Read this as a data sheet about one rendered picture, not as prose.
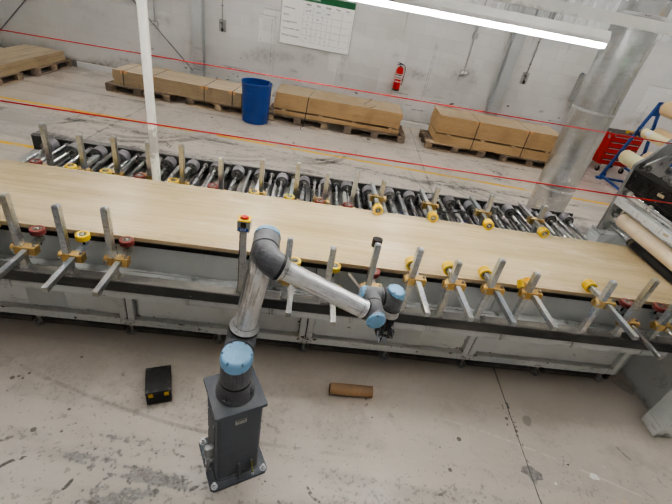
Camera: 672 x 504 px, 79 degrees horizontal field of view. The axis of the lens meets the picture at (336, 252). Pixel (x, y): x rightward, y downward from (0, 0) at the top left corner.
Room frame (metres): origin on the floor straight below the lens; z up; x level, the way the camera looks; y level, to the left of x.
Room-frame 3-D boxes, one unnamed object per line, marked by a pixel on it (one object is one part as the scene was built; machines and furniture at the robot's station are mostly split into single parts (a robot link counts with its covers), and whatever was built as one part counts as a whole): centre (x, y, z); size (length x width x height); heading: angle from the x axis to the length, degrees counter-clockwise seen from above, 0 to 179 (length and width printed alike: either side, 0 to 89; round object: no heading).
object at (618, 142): (8.89, -5.27, 0.41); 0.76 x 0.48 x 0.81; 100
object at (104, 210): (1.82, 1.26, 0.94); 0.04 x 0.04 x 0.48; 7
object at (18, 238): (1.76, 1.75, 0.94); 0.04 x 0.04 x 0.48; 7
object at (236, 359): (1.29, 0.36, 0.79); 0.17 x 0.15 x 0.18; 10
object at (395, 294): (1.57, -0.32, 1.14); 0.10 x 0.09 x 0.12; 100
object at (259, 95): (7.50, 1.94, 0.36); 0.59 x 0.57 x 0.73; 3
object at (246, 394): (1.28, 0.36, 0.65); 0.19 x 0.19 x 0.10
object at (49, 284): (1.70, 1.46, 0.82); 0.44 x 0.03 x 0.04; 7
